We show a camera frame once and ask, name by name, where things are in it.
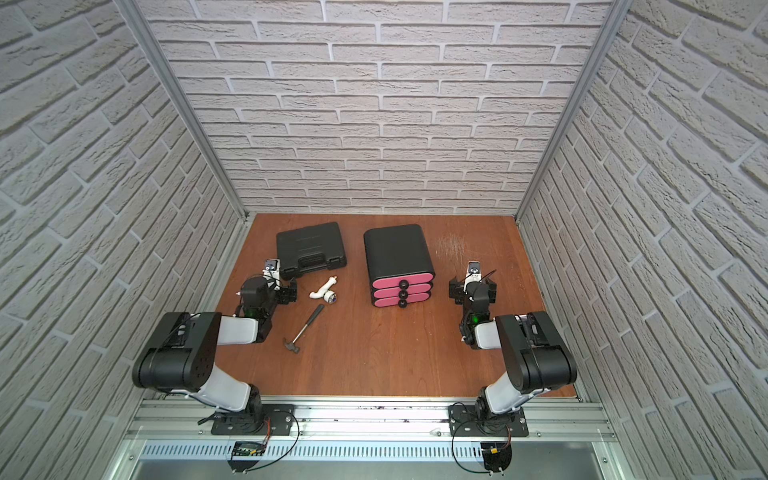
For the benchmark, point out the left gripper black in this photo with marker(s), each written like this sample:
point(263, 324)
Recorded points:
point(283, 291)

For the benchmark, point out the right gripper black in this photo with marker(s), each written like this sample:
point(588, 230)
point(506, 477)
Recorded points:
point(458, 291)

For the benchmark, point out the black pink drawer cabinet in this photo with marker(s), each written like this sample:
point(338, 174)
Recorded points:
point(399, 266)

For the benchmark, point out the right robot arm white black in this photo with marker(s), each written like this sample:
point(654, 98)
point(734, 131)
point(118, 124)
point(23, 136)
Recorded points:
point(536, 358)

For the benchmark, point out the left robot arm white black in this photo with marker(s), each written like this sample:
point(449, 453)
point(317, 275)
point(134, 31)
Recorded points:
point(180, 355)

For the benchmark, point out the white plastic water tap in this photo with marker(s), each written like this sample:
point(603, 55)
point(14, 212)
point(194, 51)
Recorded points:
point(325, 292)

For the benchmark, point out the black plastic tool case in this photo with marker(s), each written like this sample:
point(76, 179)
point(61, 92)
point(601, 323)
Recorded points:
point(310, 249)

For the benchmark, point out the left small circuit board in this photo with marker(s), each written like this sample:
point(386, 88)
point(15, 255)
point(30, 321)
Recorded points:
point(246, 455)

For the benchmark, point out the right small connector board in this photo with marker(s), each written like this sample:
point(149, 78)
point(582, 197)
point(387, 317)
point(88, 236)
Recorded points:
point(496, 456)

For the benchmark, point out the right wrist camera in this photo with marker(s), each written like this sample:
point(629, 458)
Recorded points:
point(474, 273)

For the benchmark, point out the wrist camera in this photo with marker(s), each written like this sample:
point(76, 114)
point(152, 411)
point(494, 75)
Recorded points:
point(271, 271)
point(474, 273)

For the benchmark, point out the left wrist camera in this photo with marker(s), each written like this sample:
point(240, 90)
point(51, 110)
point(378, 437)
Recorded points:
point(271, 271)

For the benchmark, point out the hammer with black handle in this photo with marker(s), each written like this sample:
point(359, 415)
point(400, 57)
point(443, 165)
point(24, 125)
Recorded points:
point(292, 345)

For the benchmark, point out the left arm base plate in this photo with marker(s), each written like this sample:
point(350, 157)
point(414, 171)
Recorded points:
point(274, 419)

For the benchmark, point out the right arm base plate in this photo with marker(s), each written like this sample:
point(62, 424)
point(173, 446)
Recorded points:
point(464, 421)

